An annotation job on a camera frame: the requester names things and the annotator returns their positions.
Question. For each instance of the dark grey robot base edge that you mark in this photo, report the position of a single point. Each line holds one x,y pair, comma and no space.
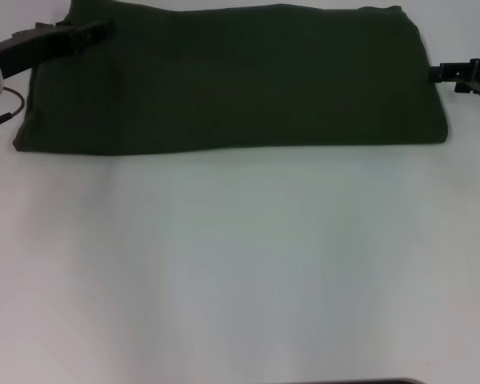
384,381

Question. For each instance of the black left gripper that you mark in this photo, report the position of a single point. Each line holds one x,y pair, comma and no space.
32,48

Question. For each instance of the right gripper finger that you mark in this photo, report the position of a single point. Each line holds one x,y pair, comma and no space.
478,90
464,72

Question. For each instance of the dark green printed t-shirt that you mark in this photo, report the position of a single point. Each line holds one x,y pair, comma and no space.
240,80

